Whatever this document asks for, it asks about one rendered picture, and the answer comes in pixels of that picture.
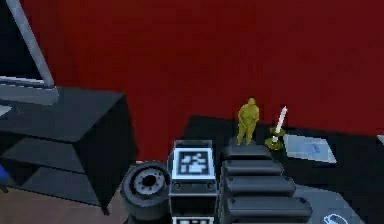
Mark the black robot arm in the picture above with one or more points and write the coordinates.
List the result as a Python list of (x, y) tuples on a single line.
[(256, 186)]

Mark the black tv stand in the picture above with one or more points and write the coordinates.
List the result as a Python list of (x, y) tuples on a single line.
[(76, 140)]

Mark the grey framed television set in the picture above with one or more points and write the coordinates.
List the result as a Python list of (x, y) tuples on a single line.
[(20, 60)]

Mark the olive green human statuette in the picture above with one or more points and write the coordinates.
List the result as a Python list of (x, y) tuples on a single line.
[(247, 121)]

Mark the black low table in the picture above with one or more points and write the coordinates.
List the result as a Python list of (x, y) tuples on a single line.
[(333, 173)]

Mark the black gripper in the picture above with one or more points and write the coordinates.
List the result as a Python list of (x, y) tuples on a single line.
[(146, 186)]

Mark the white candle on brass holder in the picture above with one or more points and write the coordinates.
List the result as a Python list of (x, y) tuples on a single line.
[(277, 133)]

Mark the pale blue paper sheet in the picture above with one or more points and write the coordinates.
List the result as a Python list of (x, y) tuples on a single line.
[(308, 148)]

